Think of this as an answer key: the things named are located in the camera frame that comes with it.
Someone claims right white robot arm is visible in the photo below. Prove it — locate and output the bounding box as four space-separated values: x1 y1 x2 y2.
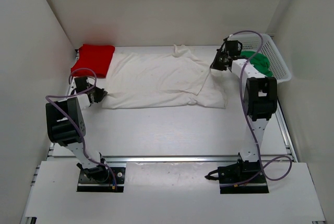
210 39 277 182

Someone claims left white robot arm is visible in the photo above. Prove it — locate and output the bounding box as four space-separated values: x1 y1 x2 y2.
45 76 110 182

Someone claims purple cable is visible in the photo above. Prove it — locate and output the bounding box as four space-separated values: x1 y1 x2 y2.
227 30 292 182
45 68 117 183

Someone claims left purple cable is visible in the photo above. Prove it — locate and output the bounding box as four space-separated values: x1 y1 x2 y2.
45 68 117 183

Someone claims red t shirt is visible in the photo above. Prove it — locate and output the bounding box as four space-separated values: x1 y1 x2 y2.
71 44 115 78

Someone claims green t shirt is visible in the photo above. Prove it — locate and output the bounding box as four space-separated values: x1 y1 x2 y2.
250 53 273 77

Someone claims aluminium table rail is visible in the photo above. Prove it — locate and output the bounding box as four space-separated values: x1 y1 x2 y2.
49 155 295 163

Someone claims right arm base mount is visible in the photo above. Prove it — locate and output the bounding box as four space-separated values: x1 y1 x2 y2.
205 161 269 194

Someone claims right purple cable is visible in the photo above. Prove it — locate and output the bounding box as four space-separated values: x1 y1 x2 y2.
227 30 292 182

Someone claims white t shirt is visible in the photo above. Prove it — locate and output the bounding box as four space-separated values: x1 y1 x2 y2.
102 45 227 109

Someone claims white plastic basket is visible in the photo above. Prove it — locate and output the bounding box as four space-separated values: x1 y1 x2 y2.
230 33 292 83

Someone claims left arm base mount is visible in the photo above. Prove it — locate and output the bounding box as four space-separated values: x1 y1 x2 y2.
77 163 126 193

